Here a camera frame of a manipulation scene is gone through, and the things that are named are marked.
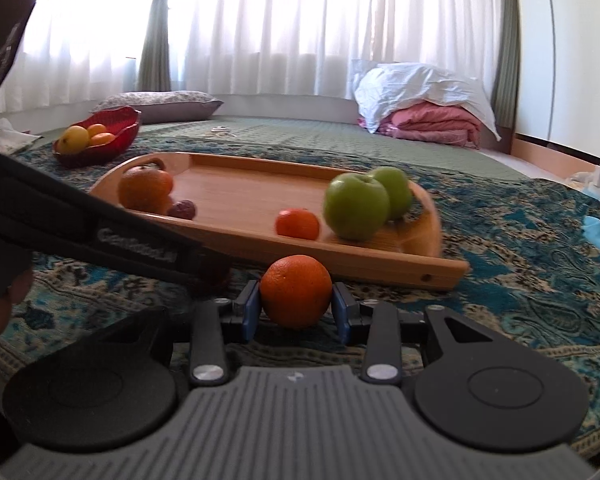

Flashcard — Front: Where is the orange in bowl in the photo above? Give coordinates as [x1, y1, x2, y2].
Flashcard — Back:
[86, 122, 108, 138]
[88, 132, 116, 148]

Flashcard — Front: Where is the white sheer curtain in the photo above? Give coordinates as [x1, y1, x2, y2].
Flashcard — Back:
[0, 0, 502, 113]

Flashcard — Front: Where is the green curtain right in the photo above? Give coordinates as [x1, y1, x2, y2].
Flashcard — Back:
[491, 0, 520, 132]

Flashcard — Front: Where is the pink folded blanket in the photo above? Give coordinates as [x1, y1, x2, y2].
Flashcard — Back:
[376, 102, 482, 148]

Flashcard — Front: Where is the small orange tangerine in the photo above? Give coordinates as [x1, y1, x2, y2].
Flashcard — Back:
[275, 208, 321, 240]

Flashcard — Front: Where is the white crumpled bedding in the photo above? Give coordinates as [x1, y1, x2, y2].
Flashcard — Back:
[353, 62, 501, 141]

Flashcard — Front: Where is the orange mandarin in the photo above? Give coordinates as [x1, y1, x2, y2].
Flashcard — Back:
[260, 255, 332, 328]

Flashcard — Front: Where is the red glass fruit bowl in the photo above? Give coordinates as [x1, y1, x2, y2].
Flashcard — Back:
[53, 106, 140, 168]

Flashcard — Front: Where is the green quilted mat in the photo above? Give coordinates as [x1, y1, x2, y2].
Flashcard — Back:
[29, 115, 527, 181]

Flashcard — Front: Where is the wooden serving tray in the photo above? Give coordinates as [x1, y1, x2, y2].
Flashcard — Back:
[90, 152, 469, 289]

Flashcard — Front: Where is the green curtain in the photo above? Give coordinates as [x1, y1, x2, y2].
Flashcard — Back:
[491, 0, 520, 132]
[136, 0, 171, 92]

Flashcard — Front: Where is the green apple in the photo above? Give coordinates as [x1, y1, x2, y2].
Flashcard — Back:
[323, 172, 390, 242]
[367, 167, 413, 221]

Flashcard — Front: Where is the dark red jujube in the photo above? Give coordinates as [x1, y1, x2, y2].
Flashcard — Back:
[166, 200, 197, 220]

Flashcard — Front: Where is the yellow mango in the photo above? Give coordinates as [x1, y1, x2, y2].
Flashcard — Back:
[55, 125, 91, 155]

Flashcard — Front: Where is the floral grey pillow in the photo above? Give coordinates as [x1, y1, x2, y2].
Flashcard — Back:
[92, 90, 224, 125]

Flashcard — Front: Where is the orange in bowl rear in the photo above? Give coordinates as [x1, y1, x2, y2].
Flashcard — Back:
[86, 122, 108, 138]

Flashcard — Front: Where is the large orange pomegranate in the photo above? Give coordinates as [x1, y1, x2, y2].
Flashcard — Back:
[117, 166, 173, 212]

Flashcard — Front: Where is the green apple front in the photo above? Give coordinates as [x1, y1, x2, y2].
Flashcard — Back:
[323, 172, 390, 242]

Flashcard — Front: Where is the orange in bowl front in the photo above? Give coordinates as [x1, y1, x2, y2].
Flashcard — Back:
[88, 132, 116, 148]

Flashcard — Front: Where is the green curtain left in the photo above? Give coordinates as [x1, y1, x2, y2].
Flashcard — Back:
[136, 0, 171, 92]

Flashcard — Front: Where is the white tissue paper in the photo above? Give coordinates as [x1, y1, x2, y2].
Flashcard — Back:
[0, 118, 41, 155]

